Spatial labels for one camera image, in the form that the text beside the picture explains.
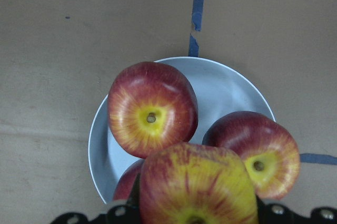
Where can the red apple plate back left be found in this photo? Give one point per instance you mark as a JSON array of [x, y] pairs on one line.
[[126, 181]]

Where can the red apple plate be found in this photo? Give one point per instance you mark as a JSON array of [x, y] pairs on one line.
[[126, 181], [267, 149], [151, 106]]

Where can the light blue plate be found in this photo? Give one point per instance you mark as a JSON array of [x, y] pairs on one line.
[[219, 89]]

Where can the red apple plate front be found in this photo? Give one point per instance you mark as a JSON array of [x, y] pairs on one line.
[[151, 106]]

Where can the red apple plate back right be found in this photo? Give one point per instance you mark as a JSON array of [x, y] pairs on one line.
[[267, 149]]

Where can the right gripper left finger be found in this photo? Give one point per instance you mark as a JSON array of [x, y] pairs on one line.
[[123, 212]]

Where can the red yellow apple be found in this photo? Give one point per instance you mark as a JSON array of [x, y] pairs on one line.
[[191, 183]]

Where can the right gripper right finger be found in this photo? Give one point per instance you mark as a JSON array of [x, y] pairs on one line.
[[275, 212]]

